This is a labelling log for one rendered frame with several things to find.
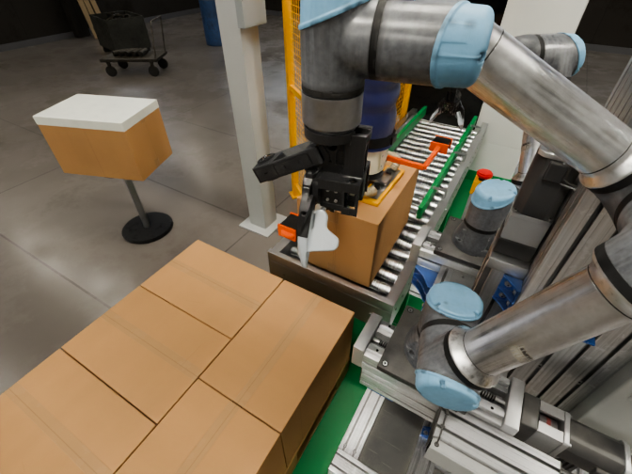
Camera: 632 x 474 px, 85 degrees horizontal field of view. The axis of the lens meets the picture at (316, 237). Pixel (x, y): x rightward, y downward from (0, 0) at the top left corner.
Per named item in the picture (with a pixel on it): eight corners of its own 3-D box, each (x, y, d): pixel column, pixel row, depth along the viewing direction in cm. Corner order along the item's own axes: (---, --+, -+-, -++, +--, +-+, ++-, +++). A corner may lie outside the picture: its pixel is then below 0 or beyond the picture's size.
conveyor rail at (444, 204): (476, 142, 320) (482, 121, 307) (481, 143, 318) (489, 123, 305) (380, 323, 171) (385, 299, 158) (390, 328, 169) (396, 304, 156)
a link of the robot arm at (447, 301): (468, 316, 86) (485, 280, 77) (468, 364, 76) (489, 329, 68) (419, 304, 89) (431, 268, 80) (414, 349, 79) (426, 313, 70)
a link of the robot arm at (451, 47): (494, -8, 37) (391, -11, 39) (501, 8, 29) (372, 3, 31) (471, 71, 42) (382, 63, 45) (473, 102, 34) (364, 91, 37)
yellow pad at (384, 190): (386, 167, 178) (387, 159, 174) (404, 173, 174) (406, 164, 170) (356, 200, 156) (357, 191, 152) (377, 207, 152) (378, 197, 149)
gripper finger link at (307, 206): (304, 239, 47) (316, 175, 46) (293, 236, 48) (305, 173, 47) (313, 236, 52) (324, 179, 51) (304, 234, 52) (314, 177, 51)
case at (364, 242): (348, 202, 223) (352, 145, 197) (407, 221, 208) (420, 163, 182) (299, 260, 184) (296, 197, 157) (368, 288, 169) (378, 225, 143)
